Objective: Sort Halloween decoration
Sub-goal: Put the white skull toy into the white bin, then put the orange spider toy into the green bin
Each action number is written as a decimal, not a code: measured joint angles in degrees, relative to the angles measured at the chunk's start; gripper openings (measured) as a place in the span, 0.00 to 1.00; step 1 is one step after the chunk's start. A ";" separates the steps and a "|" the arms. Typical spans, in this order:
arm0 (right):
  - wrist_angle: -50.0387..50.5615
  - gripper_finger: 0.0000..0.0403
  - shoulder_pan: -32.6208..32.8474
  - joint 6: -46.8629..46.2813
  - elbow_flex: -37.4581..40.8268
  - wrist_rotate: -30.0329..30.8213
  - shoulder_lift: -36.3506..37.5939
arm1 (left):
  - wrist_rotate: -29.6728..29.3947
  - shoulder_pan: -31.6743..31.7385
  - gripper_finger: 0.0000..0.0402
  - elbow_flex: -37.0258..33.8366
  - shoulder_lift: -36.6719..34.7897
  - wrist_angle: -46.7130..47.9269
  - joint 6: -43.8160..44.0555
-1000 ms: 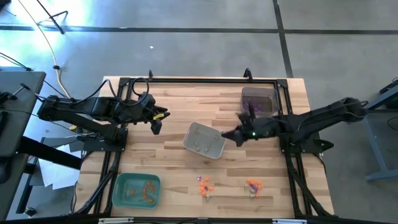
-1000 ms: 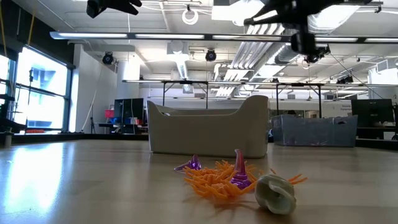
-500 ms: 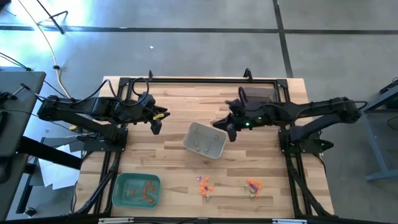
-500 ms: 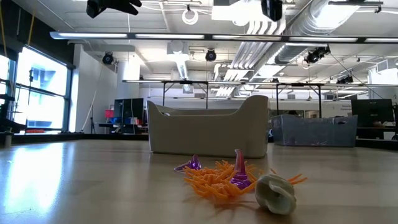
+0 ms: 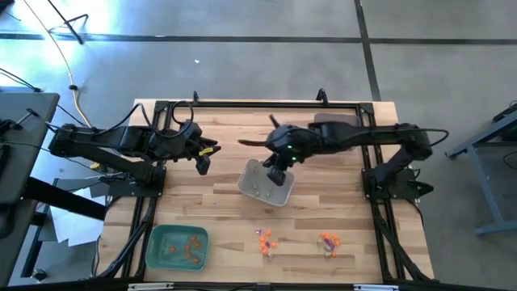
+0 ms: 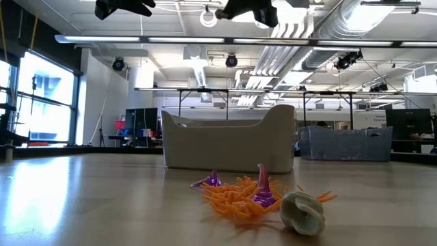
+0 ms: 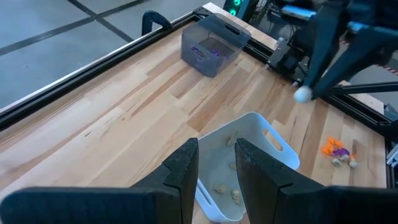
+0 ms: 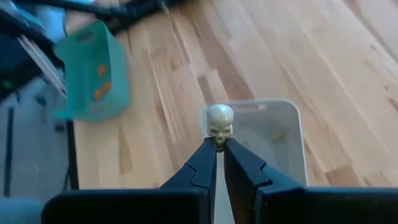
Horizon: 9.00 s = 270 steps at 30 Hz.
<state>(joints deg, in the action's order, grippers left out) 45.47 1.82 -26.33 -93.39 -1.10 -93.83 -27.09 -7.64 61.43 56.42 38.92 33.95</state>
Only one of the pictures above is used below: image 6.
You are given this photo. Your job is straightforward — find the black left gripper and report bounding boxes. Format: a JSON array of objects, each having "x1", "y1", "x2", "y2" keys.
[{"x1": 94, "y1": 0, "x2": 156, "y2": 21}]

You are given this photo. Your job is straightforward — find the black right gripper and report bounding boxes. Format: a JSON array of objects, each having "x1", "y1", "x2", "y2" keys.
[{"x1": 214, "y1": 0, "x2": 274, "y2": 20}]

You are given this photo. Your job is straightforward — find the white plastic bin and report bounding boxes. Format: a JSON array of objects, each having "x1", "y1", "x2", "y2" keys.
[{"x1": 160, "y1": 103, "x2": 297, "y2": 174}]

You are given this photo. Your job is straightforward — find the translucent grey plastic bin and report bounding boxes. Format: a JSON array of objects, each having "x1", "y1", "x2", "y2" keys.
[{"x1": 298, "y1": 124, "x2": 394, "y2": 162}]

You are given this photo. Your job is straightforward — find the long ceiling light bar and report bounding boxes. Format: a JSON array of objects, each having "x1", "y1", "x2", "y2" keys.
[{"x1": 54, "y1": 33, "x2": 437, "y2": 48}]

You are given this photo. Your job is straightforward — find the black monitor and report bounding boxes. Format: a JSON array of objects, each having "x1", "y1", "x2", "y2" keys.
[
  {"x1": 385, "y1": 108, "x2": 433, "y2": 135},
  {"x1": 124, "y1": 107, "x2": 158, "y2": 138}
]

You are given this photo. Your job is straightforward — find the white leaning pole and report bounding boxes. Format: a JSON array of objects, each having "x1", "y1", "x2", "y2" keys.
[{"x1": 89, "y1": 98, "x2": 107, "y2": 144}]

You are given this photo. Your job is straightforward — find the large window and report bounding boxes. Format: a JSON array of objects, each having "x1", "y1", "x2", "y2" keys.
[{"x1": 0, "y1": 49, "x2": 81, "y2": 146}]

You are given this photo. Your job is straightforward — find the black ceiling spotlight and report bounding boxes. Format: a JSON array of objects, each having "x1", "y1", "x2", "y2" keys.
[{"x1": 334, "y1": 50, "x2": 363, "y2": 71}]

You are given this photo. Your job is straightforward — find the cluttered background desk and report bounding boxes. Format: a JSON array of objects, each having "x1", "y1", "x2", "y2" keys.
[{"x1": 107, "y1": 133, "x2": 163, "y2": 148}]

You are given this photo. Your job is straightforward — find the black light stand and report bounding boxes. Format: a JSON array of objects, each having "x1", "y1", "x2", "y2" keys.
[{"x1": 27, "y1": 74, "x2": 38, "y2": 144}]

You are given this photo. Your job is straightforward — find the black equipment rack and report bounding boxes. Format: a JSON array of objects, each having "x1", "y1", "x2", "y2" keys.
[{"x1": 0, "y1": 102, "x2": 30, "y2": 161}]

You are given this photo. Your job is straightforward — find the white ring lamp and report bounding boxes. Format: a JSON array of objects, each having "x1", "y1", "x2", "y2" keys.
[{"x1": 199, "y1": 8, "x2": 219, "y2": 28}]

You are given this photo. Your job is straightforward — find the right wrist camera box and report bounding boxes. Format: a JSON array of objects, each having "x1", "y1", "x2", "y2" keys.
[{"x1": 253, "y1": 7, "x2": 279, "y2": 28}]

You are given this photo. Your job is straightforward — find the black metal frame stand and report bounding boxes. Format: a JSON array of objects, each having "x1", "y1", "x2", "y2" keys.
[{"x1": 135, "y1": 87, "x2": 358, "y2": 131}]

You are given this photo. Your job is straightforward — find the silver ventilation duct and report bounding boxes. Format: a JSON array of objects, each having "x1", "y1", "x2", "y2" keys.
[{"x1": 302, "y1": 0, "x2": 397, "y2": 71}]

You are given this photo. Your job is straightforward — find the purple witch hat ring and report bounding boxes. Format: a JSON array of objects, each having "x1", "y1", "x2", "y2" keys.
[
  {"x1": 253, "y1": 163, "x2": 277, "y2": 208},
  {"x1": 191, "y1": 169, "x2": 222, "y2": 189}
]

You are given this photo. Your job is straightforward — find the orange plastic spider ring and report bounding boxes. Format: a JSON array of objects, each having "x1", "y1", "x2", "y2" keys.
[
  {"x1": 200, "y1": 182, "x2": 253, "y2": 209},
  {"x1": 235, "y1": 176, "x2": 283, "y2": 194},
  {"x1": 315, "y1": 190, "x2": 339, "y2": 204},
  {"x1": 208, "y1": 200, "x2": 284, "y2": 221}
]

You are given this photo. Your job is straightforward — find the pale green skull ring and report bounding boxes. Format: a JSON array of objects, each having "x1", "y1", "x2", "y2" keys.
[{"x1": 279, "y1": 190, "x2": 328, "y2": 237}]

